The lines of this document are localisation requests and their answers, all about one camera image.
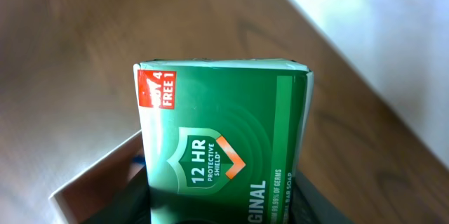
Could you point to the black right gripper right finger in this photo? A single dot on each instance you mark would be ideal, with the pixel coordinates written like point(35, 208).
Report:
point(309, 206)

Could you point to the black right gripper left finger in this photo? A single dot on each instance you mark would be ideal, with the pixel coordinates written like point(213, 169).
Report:
point(129, 206)

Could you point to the white box pink interior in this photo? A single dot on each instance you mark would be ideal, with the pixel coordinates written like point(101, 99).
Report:
point(95, 187)

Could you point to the green Dettol soap box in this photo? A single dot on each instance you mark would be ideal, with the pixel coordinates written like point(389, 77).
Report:
point(222, 138)

